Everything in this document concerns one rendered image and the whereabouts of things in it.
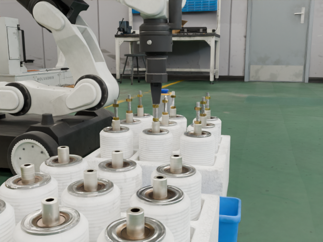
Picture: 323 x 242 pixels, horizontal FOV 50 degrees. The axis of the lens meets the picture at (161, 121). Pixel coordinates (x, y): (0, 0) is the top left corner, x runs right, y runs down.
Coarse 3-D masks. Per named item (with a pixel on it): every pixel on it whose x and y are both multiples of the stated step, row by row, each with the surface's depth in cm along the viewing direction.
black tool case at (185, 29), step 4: (184, 28) 538; (188, 28) 537; (192, 28) 536; (196, 28) 535; (200, 28) 535; (204, 28) 534; (180, 32) 540; (184, 32) 539; (188, 32) 538; (192, 32) 537; (196, 32) 536; (200, 32) 535; (204, 32) 535
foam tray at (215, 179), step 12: (228, 144) 113; (96, 156) 100; (132, 156) 99; (216, 156) 99; (228, 156) 116; (144, 168) 92; (156, 168) 91; (204, 168) 89; (216, 168) 89; (228, 168) 121; (144, 180) 93; (204, 180) 89; (216, 180) 88; (228, 180) 126; (204, 192) 89; (216, 192) 89
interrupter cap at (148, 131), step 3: (147, 129) 100; (150, 129) 100; (162, 129) 100; (165, 129) 99; (144, 132) 96; (147, 132) 96; (150, 132) 97; (162, 132) 96; (165, 132) 96; (168, 132) 96
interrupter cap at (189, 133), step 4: (184, 132) 96; (188, 132) 96; (192, 132) 96; (204, 132) 96; (208, 132) 96; (188, 136) 92; (192, 136) 91; (196, 136) 91; (200, 136) 91; (204, 136) 91; (208, 136) 92
